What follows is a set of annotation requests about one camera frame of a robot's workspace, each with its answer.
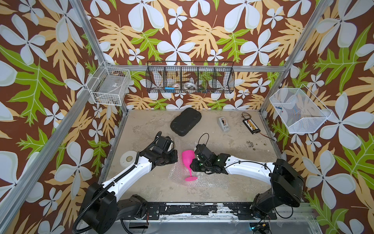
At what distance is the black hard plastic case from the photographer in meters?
1.04

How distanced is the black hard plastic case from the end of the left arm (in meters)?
0.31

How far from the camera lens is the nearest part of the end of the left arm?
1.94ft
